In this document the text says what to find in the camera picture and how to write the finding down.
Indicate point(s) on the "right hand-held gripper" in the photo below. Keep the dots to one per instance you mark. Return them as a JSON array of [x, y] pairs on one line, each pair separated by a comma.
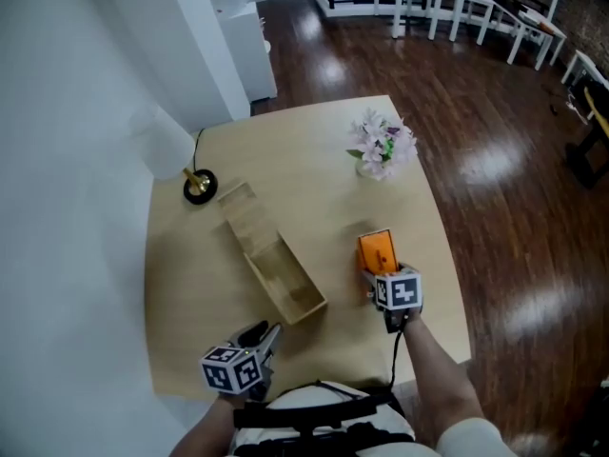
[[399, 293]]

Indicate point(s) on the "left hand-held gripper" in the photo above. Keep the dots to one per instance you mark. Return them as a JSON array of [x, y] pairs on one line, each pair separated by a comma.
[[228, 369]]

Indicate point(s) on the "orange rectangular box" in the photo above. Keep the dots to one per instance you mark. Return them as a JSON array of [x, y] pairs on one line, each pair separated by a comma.
[[377, 251]]

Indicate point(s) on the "person's left forearm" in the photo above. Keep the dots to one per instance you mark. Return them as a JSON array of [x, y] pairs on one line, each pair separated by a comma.
[[209, 426]]

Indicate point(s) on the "person's right forearm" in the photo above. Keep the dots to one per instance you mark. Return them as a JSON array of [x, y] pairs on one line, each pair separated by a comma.
[[438, 374]]

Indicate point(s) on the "open wooden box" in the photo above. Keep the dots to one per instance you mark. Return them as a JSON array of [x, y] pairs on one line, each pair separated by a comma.
[[285, 279]]

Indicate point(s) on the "person's white shirt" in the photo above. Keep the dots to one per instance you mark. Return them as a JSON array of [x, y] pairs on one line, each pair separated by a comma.
[[328, 400]]

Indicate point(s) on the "small glass vase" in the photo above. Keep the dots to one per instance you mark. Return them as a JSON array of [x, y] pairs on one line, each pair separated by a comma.
[[364, 169]]

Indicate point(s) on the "wooden sliding box lid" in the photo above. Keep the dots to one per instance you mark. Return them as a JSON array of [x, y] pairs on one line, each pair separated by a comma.
[[247, 217]]

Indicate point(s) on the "pink artificial flower bouquet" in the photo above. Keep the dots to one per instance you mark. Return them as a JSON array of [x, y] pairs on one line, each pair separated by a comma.
[[383, 143]]

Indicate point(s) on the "white shade brass table lamp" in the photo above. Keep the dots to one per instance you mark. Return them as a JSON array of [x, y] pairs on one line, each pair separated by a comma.
[[164, 145]]

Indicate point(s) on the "white water dispenser cabinet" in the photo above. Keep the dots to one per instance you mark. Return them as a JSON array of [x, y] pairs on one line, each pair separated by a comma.
[[247, 55]]

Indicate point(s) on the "black and yellow stand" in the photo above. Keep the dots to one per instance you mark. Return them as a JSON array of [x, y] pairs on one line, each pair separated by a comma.
[[592, 145]]

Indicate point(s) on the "orange and white papers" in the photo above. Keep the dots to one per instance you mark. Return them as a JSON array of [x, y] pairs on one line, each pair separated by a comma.
[[537, 19]]

